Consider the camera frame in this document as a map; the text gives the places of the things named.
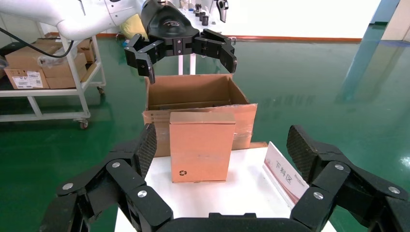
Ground teal building column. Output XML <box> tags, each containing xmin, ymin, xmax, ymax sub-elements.
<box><xmin>370</xmin><ymin>0</ymin><xmax>401</xmax><ymax>26</ymax></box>

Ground small brown carton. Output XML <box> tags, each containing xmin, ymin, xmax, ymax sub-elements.
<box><xmin>75</xmin><ymin>38</ymin><xmax>96</xmax><ymax>63</ymax></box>

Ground plastic wrapped cardboard box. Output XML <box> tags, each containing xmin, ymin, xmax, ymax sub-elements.
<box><xmin>38</xmin><ymin>53</ymin><xmax>88</xmax><ymax>79</ymax></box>

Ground cardboard box with white label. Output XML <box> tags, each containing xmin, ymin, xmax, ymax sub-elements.
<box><xmin>3</xmin><ymin>42</ymin><xmax>63</xmax><ymax>90</ymax></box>

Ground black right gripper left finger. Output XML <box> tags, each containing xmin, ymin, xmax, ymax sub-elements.
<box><xmin>40</xmin><ymin>123</ymin><xmax>174</xmax><ymax>232</ymax></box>

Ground small cardboard box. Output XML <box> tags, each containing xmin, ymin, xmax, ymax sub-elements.
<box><xmin>169</xmin><ymin>111</ymin><xmax>237</xmax><ymax>184</ymax></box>

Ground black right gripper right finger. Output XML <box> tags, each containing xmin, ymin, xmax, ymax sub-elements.
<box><xmin>286</xmin><ymin>125</ymin><xmax>410</xmax><ymax>232</ymax></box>

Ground yellow plastic bag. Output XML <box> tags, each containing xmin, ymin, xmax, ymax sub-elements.
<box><xmin>120</xmin><ymin>14</ymin><xmax>149</xmax><ymax>40</ymax></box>

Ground long black arm cable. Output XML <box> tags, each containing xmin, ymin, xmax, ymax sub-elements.
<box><xmin>0</xmin><ymin>27</ymin><xmax>75</xmax><ymax>59</ymax></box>

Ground white pipe rail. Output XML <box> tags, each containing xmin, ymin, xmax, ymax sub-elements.
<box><xmin>0</xmin><ymin>22</ymin><xmax>107</xmax><ymax>131</ymax></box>

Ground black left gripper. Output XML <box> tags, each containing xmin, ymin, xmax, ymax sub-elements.
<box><xmin>124</xmin><ymin>0</ymin><xmax>238</xmax><ymax>85</ymax></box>

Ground large open cardboard box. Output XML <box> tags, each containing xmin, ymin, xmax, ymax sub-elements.
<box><xmin>142</xmin><ymin>73</ymin><xmax>259</xmax><ymax>158</ymax></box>

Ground white red acrylic sign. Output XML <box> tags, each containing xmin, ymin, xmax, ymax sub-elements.
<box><xmin>262</xmin><ymin>141</ymin><xmax>311</xmax><ymax>210</ymax></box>

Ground flat plain cardboard box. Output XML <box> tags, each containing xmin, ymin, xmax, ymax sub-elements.
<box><xmin>45</xmin><ymin>62</ymin><xmax>97</xmax><ymax>90</ymax></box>

